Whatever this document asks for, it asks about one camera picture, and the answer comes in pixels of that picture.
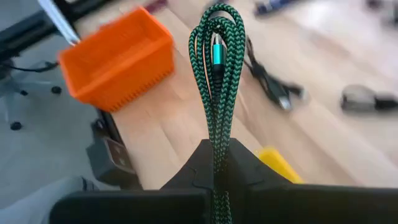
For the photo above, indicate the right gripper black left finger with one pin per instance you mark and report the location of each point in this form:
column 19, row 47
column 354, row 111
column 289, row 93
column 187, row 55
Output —
column 174, row 205

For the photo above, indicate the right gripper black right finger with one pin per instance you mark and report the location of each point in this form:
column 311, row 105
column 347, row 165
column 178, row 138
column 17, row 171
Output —
column 280, row 205

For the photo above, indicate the yellow plastic basket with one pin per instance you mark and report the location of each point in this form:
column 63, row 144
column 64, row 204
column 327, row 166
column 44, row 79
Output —
column 276, row 163

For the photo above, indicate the orange slotted plastic basket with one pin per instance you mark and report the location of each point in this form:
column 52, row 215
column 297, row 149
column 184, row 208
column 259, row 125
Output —
column 124, row 77

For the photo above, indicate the office chair base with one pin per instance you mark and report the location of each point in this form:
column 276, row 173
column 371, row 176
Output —
column 15, row 126

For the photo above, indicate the black table corner bracket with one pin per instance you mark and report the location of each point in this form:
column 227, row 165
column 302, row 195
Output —
column 109, row 161

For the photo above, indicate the silver metal post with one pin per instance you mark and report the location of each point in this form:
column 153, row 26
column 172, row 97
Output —
column 59, row 20

